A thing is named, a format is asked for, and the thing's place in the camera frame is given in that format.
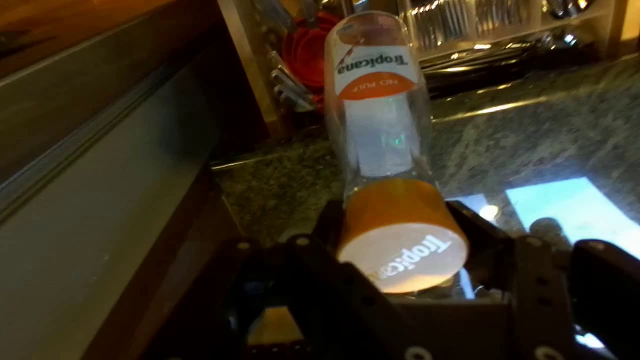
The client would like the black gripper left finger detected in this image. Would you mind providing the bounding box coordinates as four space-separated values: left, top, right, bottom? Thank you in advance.
217 197 427 360

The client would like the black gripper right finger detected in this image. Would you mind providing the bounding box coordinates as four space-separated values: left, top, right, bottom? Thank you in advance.
446 197 640 360

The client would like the clear bottle with orange cap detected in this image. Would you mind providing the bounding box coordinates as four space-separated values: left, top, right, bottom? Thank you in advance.
323 10 470 295

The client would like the red utensil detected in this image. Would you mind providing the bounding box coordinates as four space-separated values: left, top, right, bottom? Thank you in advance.
278 11 341 93

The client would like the metal dish rack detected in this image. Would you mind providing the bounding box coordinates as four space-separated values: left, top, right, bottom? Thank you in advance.
397 0 612 55

